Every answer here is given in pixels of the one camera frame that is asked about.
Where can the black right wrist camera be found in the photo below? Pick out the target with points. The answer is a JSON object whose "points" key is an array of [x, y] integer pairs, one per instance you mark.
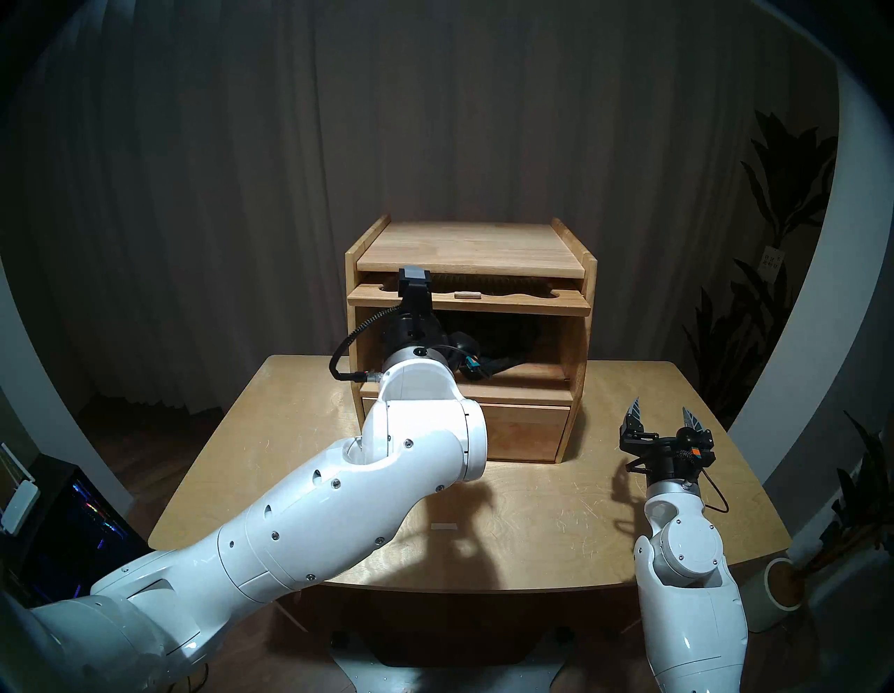
{"points": [[686, 440]]}

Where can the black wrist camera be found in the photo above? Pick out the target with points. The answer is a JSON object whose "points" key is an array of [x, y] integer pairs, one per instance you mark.
{"points": [[464, 349], [686, 440]]}

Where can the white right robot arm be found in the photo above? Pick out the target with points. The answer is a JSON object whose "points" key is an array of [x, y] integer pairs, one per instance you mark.
{"points": [[691, 580]]}

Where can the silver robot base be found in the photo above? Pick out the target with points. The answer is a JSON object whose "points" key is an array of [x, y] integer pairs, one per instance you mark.
{"points": [[447, 677]]}

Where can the wooden flip door with knob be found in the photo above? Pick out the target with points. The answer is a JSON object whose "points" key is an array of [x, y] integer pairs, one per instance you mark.
{"points": [[531, 302]]}

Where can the dark grey knit pants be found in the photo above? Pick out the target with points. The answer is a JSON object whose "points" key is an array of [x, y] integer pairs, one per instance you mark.
{"points": [[506, 363]]}

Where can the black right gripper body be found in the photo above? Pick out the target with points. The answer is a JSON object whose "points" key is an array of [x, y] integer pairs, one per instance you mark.
{"points": [[663, 457]]}

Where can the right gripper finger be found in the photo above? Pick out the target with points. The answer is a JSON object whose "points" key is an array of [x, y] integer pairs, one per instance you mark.
{"points": [[695, 422], [634, 419]]}

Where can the tall dark leafy plant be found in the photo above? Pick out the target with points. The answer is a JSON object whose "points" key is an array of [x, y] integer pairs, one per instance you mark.
{"points": [[793, 181]]}

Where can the wooden cabinet frame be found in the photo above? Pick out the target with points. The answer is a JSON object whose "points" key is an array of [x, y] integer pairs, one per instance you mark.
{"points": [[475, 248]]}

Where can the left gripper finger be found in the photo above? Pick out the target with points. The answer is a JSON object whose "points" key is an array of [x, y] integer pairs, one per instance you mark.
{"points": [[415, 279]]}

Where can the black computer with lights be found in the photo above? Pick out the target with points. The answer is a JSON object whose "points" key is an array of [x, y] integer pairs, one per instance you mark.
{"points": [[70, 531]]}

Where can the white router with antennas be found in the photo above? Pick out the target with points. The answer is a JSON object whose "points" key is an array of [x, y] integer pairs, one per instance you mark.
{"points": [[17, 503]]}

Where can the white paper plant tag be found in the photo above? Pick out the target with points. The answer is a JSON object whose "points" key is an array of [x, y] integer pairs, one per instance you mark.
{"points": [[772, 260]]}

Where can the leaning potted plant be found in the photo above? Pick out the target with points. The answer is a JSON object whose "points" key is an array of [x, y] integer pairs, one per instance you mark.
{"points": [[869, 482]]}

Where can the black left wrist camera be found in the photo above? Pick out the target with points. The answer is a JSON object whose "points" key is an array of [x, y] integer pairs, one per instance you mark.
{"points": [[464, 349]]}

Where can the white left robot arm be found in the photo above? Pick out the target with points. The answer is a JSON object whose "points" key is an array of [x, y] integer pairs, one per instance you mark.
{"points": [[314, 517]]}

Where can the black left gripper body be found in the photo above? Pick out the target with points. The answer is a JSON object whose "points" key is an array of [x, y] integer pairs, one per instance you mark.
{"points": [[412, 332]]}

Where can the grey pleated curtain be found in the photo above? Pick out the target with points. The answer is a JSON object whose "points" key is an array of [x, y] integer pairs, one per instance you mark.
{"points": [[209, 174]]}

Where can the white round plant pot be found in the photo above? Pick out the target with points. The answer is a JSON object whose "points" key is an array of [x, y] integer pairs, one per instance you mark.
{"points": [[775, 601]]}

